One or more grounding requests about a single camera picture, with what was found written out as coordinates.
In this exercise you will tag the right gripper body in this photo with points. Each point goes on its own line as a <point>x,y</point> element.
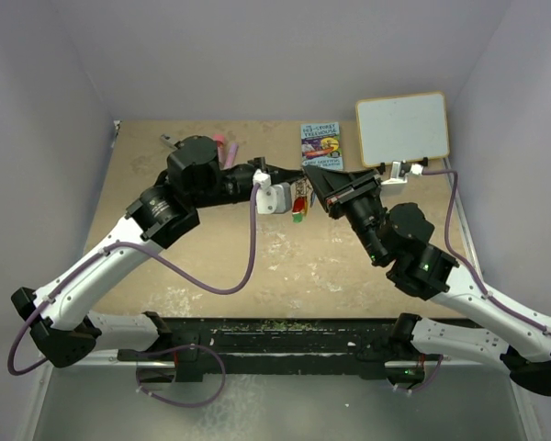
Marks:
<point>359,205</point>

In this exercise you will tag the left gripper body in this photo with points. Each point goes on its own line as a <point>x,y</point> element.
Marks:
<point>237,181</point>

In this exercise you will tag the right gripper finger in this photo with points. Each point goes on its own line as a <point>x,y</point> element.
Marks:
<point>325,188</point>
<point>343,178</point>

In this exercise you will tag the large keyring with small rings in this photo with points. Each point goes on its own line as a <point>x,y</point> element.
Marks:
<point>303,189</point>

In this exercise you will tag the green key tag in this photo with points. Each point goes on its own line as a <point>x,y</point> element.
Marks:
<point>297,217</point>

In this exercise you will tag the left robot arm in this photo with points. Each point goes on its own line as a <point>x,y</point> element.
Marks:
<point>59,316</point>

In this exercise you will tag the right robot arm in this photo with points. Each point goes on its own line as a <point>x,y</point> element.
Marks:
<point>507,335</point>

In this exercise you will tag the pink tube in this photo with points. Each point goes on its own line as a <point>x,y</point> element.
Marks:
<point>231,155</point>

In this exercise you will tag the treehouse paperback book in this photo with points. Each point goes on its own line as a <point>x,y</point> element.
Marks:
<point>320,145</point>

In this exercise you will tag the small whiteboard on stand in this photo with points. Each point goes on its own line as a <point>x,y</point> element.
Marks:
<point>402,128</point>

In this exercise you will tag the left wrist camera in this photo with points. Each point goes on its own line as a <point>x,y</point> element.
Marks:
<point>271,198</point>

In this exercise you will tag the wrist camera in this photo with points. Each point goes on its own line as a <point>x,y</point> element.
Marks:
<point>400,172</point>
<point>271,198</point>

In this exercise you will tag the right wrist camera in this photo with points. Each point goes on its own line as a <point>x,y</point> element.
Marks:
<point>400,172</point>

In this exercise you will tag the right aluminium rail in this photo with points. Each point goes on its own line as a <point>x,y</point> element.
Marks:
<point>484,249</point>

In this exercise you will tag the black base frame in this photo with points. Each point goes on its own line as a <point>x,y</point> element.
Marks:
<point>192,348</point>

